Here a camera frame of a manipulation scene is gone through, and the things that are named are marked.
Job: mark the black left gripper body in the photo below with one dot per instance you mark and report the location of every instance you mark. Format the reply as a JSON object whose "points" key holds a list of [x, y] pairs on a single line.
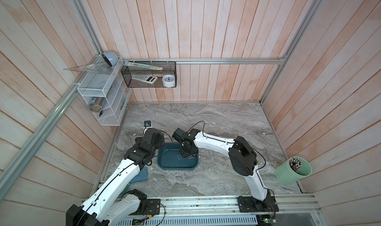
{"points": [[160, 143]]}

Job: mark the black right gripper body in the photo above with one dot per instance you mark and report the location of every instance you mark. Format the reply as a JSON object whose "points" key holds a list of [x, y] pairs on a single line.
{"points": [[185, 152]]}

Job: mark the teal plastic storage tray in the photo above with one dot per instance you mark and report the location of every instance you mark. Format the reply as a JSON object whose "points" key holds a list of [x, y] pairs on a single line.
{"points": [[167, 158]]}

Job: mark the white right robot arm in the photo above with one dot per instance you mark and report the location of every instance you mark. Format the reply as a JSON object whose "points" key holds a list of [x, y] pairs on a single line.
{"points": [[243, 159]]}

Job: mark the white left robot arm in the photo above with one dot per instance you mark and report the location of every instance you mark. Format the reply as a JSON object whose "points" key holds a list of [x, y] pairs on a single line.
{"points": [[113, 181]]}

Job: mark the white calculator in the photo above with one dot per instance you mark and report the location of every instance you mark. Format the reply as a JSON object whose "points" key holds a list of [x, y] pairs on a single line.
{"points": [[148, 79]]}

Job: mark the white tape roll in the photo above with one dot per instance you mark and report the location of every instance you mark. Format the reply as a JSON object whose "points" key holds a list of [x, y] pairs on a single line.
{"points": [[169, 81]]}

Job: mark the metal cylinder in shelf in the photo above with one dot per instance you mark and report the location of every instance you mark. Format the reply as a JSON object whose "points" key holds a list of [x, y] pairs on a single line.
{"points": [[96, 104]]}

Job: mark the clear straight ruler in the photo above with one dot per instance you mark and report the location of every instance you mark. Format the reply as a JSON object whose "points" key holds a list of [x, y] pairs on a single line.
{"points": [[144, 66]]}

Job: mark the clear triangle ruler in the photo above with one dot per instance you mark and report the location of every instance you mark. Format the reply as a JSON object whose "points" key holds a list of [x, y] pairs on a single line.
{"points": [[97, 68]]}

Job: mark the grey round desk clock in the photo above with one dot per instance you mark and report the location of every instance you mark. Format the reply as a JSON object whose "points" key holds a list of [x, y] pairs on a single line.
{"points": [[110, 58]]}

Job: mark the green pen holder cup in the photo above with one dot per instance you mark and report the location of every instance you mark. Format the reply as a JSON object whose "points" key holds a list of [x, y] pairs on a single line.
{"points": [[294, 169]]}

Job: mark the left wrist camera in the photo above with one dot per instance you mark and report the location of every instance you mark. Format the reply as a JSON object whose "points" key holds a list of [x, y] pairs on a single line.
{"points": [[147, 124]]}

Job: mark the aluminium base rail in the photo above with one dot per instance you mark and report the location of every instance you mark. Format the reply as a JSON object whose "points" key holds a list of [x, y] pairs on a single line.
{"points": [[221, 210]]}

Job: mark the black wire mesh basket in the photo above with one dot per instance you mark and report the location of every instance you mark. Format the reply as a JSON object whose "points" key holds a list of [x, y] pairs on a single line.
{"points": [[150, 74]]}

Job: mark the white wire mesh shelf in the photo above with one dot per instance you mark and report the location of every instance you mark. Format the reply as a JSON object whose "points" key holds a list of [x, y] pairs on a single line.
{"points": [[112, 87]]}

